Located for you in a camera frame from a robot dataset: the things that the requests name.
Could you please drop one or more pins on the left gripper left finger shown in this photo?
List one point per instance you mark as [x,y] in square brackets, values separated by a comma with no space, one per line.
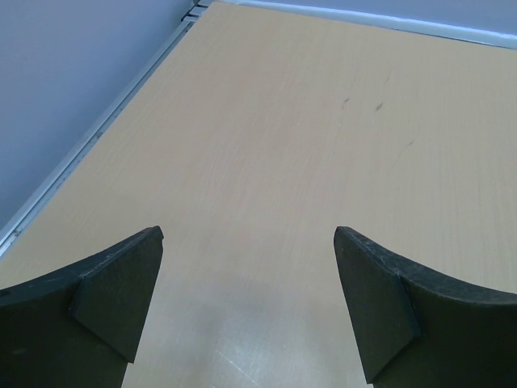
[81,325]

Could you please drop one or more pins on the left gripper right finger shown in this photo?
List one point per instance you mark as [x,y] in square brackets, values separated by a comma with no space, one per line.
[416,327]

